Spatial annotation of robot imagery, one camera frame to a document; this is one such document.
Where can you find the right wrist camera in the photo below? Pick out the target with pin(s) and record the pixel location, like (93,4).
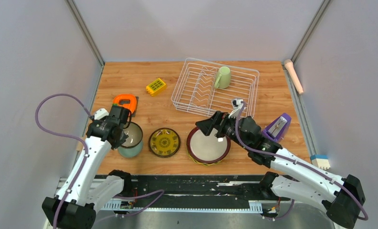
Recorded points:
(238,106)

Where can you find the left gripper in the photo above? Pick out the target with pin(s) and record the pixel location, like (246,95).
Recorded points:
(119,143)

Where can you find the light teal bowl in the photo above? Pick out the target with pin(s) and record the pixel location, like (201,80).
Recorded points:
(129,152)

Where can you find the beige cylinder handle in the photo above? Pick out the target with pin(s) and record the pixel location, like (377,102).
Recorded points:
(289,66)

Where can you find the blue and white toy brick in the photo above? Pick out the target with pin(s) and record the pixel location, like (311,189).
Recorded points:
(320,161)

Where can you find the black plate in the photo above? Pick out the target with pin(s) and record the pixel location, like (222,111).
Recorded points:
(178,148)

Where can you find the brown-rimmed white plate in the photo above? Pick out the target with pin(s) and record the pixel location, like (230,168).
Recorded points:
(207,149)

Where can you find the white wire dish rack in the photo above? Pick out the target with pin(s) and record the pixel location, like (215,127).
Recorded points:
(195,91)

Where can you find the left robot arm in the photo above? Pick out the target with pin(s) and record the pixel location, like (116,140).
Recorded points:
(75,205)

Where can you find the yellow patterned black-rimmed plate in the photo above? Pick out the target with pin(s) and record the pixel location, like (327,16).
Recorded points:
(164,143)

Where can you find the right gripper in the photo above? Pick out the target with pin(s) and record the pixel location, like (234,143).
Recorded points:
(216,121)

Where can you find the yellow toy brick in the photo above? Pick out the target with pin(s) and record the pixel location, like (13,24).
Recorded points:
(156,87)

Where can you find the orange toy on grey base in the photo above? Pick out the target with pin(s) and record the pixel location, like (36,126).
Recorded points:
(128,101)

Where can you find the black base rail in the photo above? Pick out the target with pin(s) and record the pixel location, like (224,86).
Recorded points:
(201,191)

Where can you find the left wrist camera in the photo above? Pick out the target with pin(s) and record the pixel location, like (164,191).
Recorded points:
(101,113)

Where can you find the light green mug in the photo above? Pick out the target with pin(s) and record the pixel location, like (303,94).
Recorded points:
(222,78)

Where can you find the dark blue bowl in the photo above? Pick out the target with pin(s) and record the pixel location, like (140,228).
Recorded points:
(134,135)

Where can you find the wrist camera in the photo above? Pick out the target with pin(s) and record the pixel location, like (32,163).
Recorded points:
(238,106)
(101,113)

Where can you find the purple metronome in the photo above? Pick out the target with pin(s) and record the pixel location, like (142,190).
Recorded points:
(278,128)

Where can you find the yellow dotted plate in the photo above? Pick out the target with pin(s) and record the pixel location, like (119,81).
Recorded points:
(202,163)

